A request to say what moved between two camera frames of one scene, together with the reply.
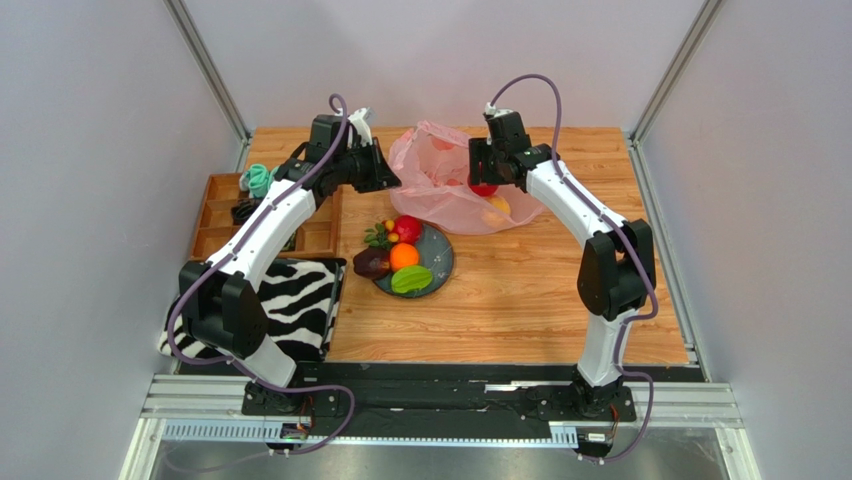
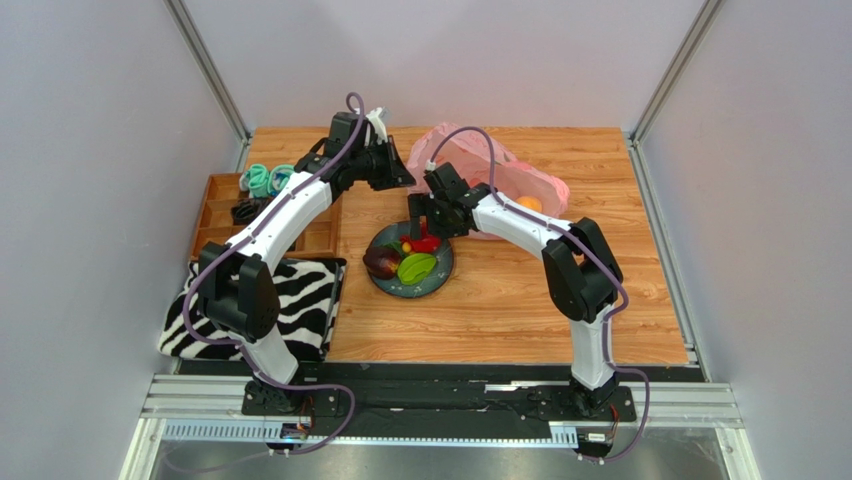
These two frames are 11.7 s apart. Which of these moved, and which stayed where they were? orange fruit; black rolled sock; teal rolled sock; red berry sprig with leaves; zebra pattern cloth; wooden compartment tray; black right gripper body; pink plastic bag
Moved: orange fruit; red berry sprig with leaves; black right gripper body; pink plastic bag
Stayed: teal rolled sock; zebra pattern cloth; wooden compartment tray; black rolled sock
